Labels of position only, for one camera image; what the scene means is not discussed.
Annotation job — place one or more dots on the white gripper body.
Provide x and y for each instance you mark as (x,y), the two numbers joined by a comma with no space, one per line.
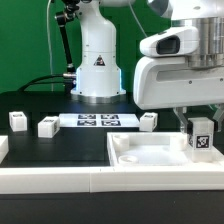
(164,79)

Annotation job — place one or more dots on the white square table top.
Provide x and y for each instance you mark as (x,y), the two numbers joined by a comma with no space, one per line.
(154,149)

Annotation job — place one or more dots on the white marker sheet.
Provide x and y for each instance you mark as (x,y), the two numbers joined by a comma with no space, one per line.
(98,120)

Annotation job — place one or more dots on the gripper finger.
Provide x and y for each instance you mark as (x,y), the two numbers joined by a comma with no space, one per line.
(219,117)
(185,125)

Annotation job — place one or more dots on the white U-shaped fence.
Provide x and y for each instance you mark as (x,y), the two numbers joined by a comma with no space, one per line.
(112,178)

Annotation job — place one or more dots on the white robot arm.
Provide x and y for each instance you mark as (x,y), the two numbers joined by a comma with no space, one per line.
(98,77)

